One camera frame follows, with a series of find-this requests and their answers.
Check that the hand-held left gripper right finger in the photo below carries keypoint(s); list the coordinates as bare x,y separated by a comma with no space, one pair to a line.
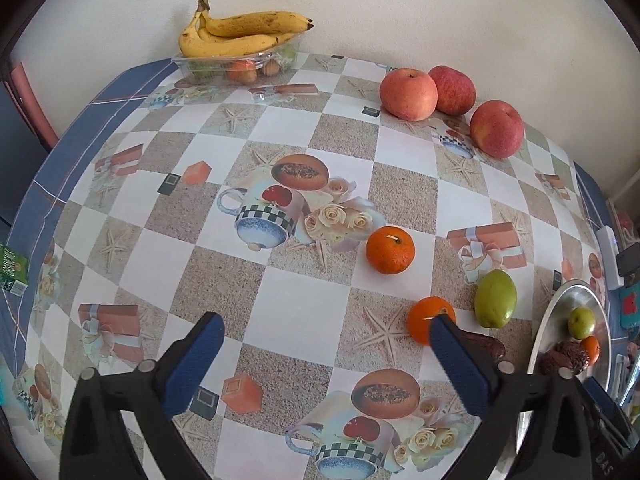
460,365

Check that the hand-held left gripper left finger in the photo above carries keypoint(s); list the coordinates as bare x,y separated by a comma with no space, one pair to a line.
197,360

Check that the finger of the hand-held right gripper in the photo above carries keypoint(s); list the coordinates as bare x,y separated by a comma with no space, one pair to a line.
602,395

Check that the dark brown wrinkled date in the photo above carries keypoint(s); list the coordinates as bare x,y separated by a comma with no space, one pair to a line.
485,345
572,352
550,362

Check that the orange tangerine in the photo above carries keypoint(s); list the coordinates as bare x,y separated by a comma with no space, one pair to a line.
592,350
242,72
422,320
390,250

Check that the green jujube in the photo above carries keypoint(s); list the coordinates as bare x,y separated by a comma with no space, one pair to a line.
581,322
202,72
495,297

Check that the round metal plate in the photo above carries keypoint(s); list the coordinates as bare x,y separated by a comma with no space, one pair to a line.
560,315

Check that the teal case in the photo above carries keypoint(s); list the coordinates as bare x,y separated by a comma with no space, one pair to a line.
631,305

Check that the checkered printed tablecloth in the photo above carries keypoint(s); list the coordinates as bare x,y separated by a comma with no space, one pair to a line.
280,280

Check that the black adapter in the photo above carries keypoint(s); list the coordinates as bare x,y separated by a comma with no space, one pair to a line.
630,260

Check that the white power strip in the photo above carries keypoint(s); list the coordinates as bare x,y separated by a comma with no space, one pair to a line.
607,255

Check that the white cabinet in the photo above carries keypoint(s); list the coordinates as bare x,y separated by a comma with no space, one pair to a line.
622,195

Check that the green carton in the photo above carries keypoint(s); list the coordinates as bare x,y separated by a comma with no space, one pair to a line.
11,265

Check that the red apple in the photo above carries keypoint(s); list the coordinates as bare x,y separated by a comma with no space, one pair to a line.
407,94
496,129
455,89

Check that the clear plastic container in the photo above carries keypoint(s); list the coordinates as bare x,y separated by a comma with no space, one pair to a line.
210,62

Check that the small brown kiwi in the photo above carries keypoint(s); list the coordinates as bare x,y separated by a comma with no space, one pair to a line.
272,66

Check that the red chair frame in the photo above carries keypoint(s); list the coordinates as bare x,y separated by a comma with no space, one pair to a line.
30,105

